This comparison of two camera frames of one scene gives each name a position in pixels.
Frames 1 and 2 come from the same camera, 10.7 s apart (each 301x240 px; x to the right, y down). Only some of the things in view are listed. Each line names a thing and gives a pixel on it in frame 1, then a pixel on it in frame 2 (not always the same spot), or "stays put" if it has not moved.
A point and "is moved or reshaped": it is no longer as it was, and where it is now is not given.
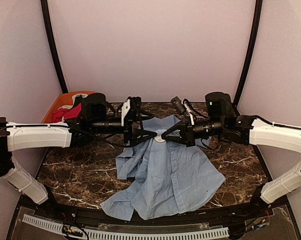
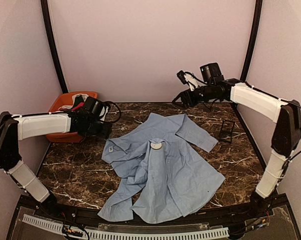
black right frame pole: [258, 9] stays put
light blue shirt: [162, 177] is moved or reshaped
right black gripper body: [216, 125] -> [207, 94]
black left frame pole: [47, 24] stays put
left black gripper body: [99, 126] -> [93, 128]
